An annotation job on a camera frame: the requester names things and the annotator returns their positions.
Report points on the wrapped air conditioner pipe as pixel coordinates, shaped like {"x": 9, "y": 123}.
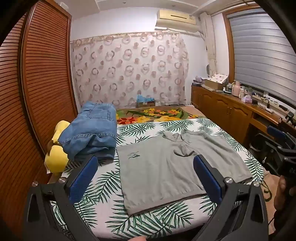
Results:
{"x": 209, "y": 39}

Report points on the beige air conditioner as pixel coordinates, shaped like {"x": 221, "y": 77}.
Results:
{"x": 175, "y": 19}

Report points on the white power strip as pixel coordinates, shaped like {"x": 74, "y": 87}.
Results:
{"x": 270, "y": 103}

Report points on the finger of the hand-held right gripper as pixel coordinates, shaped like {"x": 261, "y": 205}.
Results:
{"x": 272, "y": 148}
{"x": 276, "y": 132}

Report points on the cardboard box with blue cloth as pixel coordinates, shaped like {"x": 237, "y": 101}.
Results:
{"x": 144, "y": 100}

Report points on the tissue pack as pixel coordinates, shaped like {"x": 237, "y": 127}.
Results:
{"x": 246, "y": 99}

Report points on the person's left hand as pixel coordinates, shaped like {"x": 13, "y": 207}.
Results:
{"x": 138, "y": 239}

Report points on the grey window blind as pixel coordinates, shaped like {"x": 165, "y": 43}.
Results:
{"x": 261, "y": 51}

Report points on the small white fan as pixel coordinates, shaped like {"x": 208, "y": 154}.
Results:
{"x": 208, "y": 71}

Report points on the circle pattern curtain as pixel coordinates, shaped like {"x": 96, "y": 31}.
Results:
{"x": 129, "y": 69}

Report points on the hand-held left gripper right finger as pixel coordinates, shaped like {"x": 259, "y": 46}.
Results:
{"x": 208, "y": 183}

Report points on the white floral box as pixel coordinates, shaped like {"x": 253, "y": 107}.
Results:
{"x": 217, "y": 80}

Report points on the person's right hand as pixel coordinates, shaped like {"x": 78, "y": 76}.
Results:
{"x": 281, "y": 186}

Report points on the wooden louvered wardrobe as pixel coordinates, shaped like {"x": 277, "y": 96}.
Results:
{"x": 34, "y": 92}

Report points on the wooden cabinet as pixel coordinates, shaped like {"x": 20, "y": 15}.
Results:
{"x": 222, "y": 109}

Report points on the grey pants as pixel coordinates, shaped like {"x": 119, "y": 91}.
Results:
{"x": 161, "y": 169}

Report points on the person's right forearm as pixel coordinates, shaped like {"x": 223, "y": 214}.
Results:
{"x": 285, "y": 228}

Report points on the floral blanket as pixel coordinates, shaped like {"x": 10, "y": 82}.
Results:
{"x": 143, "y": 115}

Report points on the yellow plush toy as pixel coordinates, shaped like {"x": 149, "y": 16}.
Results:
{"x": 55, "y": 157}

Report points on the leaf print bedsheet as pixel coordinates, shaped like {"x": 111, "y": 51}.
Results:
{"x": 108, "y": 185}

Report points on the folded blue jeans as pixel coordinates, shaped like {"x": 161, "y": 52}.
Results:
{"x": 92, "y": 129}

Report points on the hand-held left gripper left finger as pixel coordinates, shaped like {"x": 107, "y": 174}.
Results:
{"x": 83, "y": 179}

